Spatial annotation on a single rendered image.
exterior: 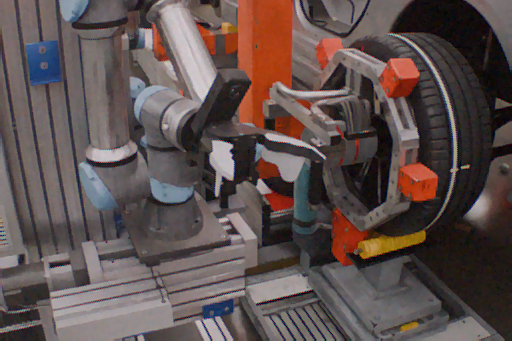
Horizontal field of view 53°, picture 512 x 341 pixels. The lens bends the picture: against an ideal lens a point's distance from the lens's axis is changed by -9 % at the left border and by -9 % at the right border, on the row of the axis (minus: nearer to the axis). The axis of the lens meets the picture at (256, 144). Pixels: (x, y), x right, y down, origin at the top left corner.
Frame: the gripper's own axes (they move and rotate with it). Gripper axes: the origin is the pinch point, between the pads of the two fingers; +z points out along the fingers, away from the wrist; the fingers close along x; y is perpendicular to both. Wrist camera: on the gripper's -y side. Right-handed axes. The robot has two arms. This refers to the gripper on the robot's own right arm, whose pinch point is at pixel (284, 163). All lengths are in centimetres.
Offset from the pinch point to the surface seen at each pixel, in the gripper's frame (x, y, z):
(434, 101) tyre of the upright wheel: -84, 7, -33
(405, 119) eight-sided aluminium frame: -79, 13, -38
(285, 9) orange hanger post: -89, -8, -105
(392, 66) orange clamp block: -74, -1, -42
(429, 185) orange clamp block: -78, 27, -25
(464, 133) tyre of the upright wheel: -92, 14, -26
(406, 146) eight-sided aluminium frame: -76, 19, -34
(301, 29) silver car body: -154, 9, -164
